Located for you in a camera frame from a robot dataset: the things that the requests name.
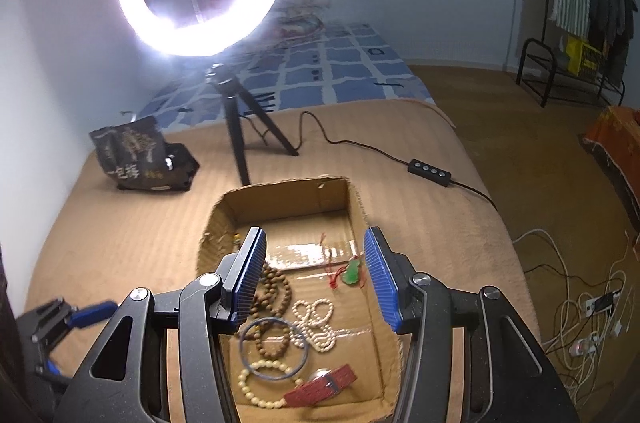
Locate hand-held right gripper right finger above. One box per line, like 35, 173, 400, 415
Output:
362, 226, 581, 423

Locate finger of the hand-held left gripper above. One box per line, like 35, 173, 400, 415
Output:
69, 300, 120, 330
32, 359, 71, 390

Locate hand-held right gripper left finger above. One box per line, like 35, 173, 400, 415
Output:
60, 226, 268, 423

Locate green pendant with red cord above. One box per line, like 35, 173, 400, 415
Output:
320, 230, 369, 290

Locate brown wooden bead necklace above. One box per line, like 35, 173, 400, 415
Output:
231, 230, 296, 362

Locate metal bangle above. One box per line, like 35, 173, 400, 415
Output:
238, 316, 309, 379

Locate white pearl necklace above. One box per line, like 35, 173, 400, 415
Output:
288, 297, 336, 352

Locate cardboard box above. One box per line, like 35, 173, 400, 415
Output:
194, 176, 407, 423

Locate cream bead bracelet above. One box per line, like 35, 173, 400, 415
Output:
237, 360, 304, 409

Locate red strap watch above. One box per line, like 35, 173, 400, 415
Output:
282, 363, 360, 407

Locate black tripod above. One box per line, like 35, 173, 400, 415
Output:
203, 62, 300, 186

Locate black snack bag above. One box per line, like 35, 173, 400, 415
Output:
88, 115, 201, 193

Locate white power strip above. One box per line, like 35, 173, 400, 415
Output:
570, 335, 604, 359
580, 290, 624, 319

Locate blue checked bed sheet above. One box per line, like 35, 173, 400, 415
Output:
134, 21, 437, 134

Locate black clothes rack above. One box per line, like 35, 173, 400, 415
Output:
515, 0, 627, 109

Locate orange cloth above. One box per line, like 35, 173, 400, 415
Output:
581, 105, 640, 235

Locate folded floral quilt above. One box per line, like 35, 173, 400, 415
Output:
272, 0, 334, 40

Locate yellow box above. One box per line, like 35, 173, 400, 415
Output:
564, 35, 604, 82

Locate dark hanging clothes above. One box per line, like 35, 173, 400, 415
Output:
585, 0, 639, 86

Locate black cable with inline remote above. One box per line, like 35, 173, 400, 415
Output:
298, 110, 499, 210

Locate tangle of white cables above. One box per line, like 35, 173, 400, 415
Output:
512, 228, 640, 406

